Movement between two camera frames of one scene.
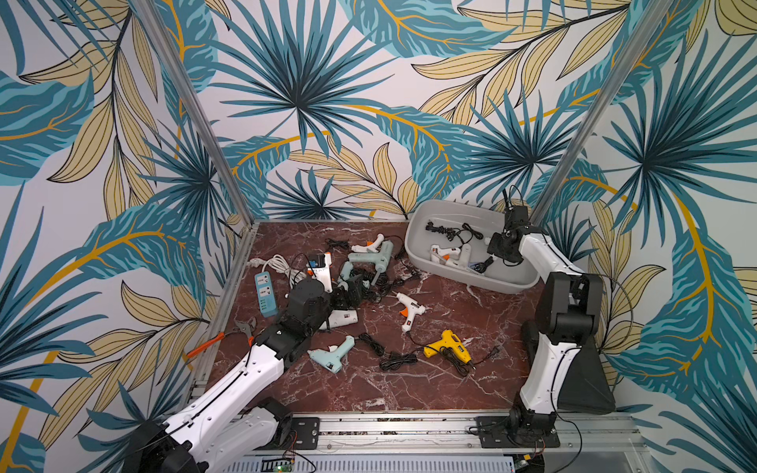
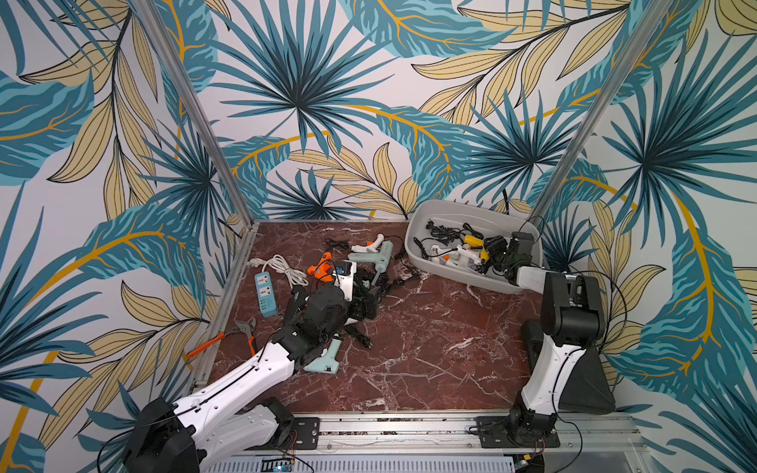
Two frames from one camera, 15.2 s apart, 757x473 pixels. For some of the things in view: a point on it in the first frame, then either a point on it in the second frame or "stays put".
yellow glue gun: [451, 341] to [477, 242]
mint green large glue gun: [380, 259] stays put
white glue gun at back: [373, 248] stays put
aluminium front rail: [481, 434] stays put
